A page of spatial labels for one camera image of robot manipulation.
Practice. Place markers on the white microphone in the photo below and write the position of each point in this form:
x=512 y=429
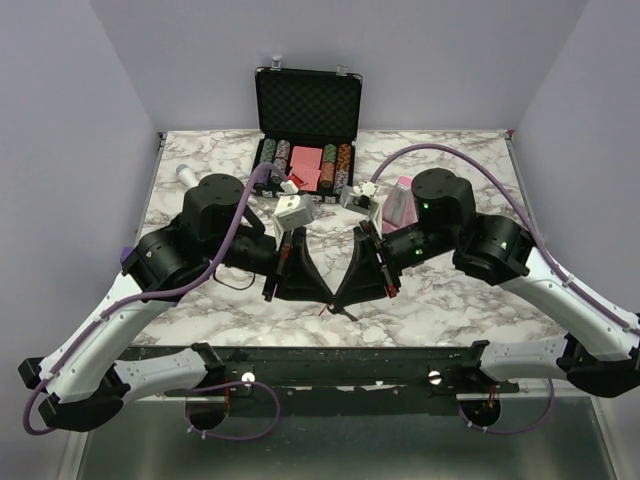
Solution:
x=186 y=175

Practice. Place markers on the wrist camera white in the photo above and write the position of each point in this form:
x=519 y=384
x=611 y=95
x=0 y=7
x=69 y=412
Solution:
x=293 y=210
x=363 y=198

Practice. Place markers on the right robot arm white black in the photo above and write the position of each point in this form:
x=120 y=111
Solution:
x=599 y=353

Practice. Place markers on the pink metronome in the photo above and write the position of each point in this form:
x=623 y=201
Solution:
x=399 y=209

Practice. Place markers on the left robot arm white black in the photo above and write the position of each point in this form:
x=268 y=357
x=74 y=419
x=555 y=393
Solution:
x=85 y=382

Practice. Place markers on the red playing card deck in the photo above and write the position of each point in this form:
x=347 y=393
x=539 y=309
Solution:
x=305 y=166

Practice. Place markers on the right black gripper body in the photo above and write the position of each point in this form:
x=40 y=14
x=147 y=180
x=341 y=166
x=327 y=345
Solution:
x=374 y=245

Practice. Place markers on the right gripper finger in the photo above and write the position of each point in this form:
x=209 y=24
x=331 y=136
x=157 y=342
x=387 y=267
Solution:
x=359 y=286
x=363 y=254

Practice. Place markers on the black poker chip case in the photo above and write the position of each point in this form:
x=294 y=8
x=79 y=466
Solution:
x=313 y=109

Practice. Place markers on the silver key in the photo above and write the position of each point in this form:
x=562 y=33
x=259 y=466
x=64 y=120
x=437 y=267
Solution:
x=347 y=313

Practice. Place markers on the black mounting rail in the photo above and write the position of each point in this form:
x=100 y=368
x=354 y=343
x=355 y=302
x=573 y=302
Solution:
x=349 y=381

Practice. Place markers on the purple metronome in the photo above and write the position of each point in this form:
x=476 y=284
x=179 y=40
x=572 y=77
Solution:
x=128 y=256

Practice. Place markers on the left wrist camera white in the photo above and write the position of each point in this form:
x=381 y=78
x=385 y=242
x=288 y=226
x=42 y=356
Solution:
x=293 y=210

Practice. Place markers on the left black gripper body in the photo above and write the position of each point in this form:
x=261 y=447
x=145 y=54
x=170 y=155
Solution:
x=275 y=279

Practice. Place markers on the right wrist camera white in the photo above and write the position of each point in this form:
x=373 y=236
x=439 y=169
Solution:
x=363 y=198

